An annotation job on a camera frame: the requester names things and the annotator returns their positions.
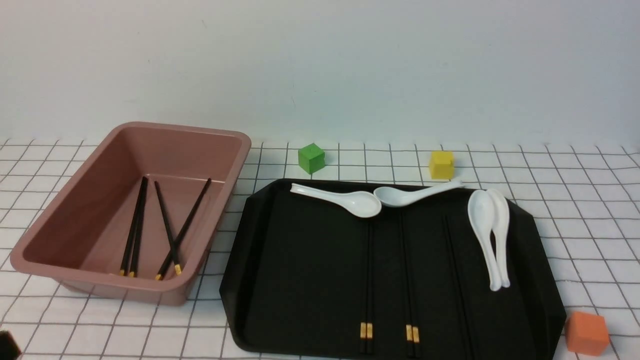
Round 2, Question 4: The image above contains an orange cube block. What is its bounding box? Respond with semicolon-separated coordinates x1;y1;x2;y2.
565;311;610;357

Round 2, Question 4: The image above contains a green cube block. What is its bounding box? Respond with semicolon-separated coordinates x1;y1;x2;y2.
298;143;326;174

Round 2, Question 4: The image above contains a yellow cube block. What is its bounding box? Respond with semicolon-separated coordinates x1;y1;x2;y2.
429;150;455;180

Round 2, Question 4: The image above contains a pink plastic bin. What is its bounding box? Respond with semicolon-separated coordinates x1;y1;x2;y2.
10;121;251;306

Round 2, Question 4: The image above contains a black chopstick gold band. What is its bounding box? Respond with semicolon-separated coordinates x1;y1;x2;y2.
163;178;212;280
365;223;374;354
359;224;370;354
153;180;182;281
398;212;415;359
402;216;422;359
118;177;148;277
128;177;149;278

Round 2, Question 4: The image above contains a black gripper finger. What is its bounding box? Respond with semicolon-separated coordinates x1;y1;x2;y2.
0;330;22;360

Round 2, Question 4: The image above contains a white ceramic spoon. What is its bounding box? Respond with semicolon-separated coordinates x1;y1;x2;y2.
373;180;464;208
290;183;383;218
486;188;511;289
467;189;502;292

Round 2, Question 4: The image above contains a black plastic tray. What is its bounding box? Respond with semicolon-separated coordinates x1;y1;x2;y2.
220;178;567;360

